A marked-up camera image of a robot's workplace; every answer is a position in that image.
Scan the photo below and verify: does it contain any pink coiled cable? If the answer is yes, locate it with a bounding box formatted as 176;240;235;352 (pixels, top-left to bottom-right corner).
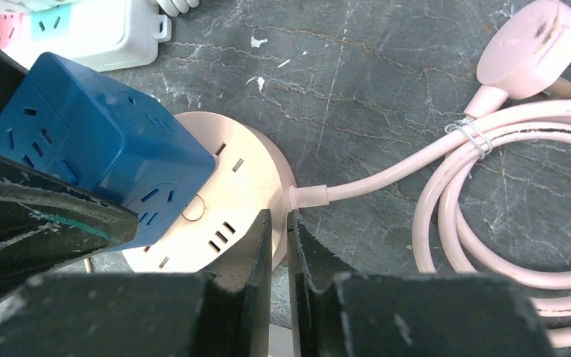
289;0;571;348

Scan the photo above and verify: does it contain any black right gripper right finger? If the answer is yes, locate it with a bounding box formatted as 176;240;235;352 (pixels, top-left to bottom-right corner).
287;213;555;356

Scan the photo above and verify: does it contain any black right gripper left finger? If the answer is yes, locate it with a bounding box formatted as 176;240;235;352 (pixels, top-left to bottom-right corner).
0;210;272;356

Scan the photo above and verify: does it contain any white dock with green inset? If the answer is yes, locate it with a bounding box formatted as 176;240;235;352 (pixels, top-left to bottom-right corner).
0;1;172;71

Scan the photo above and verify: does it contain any white coiled cable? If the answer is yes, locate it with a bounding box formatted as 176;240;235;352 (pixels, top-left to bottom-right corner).
155;0;201;18

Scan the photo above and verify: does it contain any dark blue cube socket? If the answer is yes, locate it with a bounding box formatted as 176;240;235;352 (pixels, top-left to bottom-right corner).
0;52;216;248

